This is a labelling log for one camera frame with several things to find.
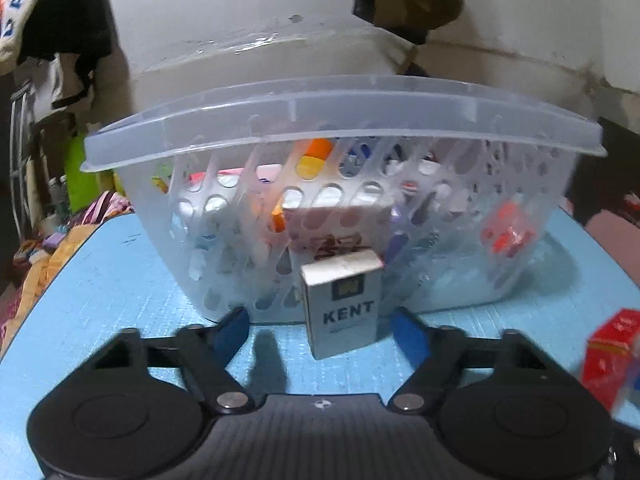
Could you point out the translucent perforated plastic basket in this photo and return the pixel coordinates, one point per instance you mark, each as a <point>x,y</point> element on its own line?
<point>225,125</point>

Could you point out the dark wooden headboard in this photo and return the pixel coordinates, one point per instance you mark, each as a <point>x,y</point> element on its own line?
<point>615,160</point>

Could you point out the white garment with black trim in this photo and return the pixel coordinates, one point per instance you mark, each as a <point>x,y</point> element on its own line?
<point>50,85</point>

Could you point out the white and red box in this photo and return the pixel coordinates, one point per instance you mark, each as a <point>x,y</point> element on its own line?
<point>340,225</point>

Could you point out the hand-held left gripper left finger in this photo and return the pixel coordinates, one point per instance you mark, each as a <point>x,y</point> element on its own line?
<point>230,332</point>

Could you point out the white cigarette box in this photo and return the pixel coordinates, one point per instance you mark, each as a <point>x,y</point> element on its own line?
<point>345,305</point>

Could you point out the orange patterned blanket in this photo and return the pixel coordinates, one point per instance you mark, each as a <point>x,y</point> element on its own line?
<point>45,265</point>

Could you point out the black hanging clothing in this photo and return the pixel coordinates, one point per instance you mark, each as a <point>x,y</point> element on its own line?
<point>65,15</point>

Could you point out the white bag with blue letters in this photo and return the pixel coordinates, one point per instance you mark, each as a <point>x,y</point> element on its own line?
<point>20,5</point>

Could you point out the red round packet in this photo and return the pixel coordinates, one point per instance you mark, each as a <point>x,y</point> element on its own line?
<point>507,230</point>

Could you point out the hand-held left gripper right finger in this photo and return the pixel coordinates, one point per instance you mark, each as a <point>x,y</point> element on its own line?
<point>411,332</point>

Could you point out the orange snack packet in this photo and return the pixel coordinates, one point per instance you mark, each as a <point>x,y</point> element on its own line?
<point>314,160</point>

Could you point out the brown hanging bag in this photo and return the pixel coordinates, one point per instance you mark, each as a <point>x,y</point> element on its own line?
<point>415,10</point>

